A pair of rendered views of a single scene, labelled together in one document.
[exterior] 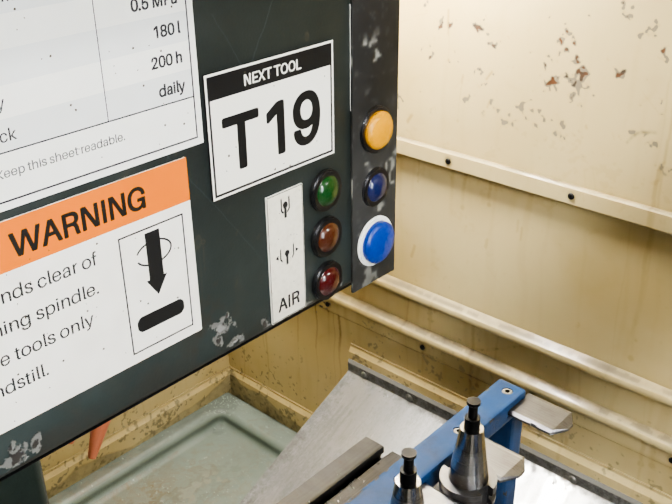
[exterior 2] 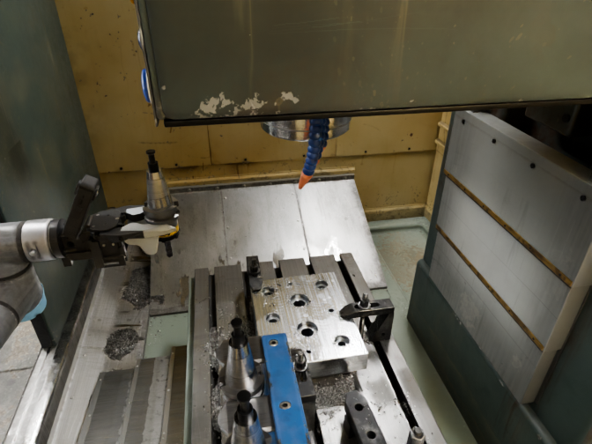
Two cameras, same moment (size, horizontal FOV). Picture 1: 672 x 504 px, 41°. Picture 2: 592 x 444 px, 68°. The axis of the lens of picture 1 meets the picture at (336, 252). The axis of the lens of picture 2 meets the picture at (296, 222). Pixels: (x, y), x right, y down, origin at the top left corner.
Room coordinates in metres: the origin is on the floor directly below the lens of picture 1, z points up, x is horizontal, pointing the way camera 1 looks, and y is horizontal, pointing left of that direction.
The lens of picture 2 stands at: (0.90, -0.27, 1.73)
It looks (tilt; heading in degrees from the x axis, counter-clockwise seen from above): 32 degrees down; 127
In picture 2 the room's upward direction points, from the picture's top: straight up
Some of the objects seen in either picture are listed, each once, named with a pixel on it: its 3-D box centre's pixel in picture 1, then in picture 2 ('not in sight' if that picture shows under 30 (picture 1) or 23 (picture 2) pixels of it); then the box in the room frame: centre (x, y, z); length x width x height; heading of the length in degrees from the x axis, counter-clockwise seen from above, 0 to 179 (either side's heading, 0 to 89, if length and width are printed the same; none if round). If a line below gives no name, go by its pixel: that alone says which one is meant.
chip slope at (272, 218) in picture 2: not in sight; (267, 248); (-0.03, 0.77, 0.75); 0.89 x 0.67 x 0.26; 48
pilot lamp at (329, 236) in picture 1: (327, 236); not in sight; (0.51, 0.01, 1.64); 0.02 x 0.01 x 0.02; 138
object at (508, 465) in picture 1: (495, 460); not in sight; (0.80, -0.18, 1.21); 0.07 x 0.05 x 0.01; 48
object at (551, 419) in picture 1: (544, 415); not in sight; (0.88, -0.25, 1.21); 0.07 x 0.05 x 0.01; 48
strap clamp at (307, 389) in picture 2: not in sight; (300, 381); (0.55, 0.21, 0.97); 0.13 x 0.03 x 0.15; 138
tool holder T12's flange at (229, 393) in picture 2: not in sight; (241, 381); (0.59, 0.01, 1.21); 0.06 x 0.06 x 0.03
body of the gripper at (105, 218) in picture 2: not in sight; (93, 238); (0.20, 0.03, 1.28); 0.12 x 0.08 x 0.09; 48
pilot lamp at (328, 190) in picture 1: (327, 190); not in sight; (0.51, 0.01, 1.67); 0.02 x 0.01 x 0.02; 138
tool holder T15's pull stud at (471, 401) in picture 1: (472, 414); not in sight; (0.76, -0.14, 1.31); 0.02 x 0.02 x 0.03
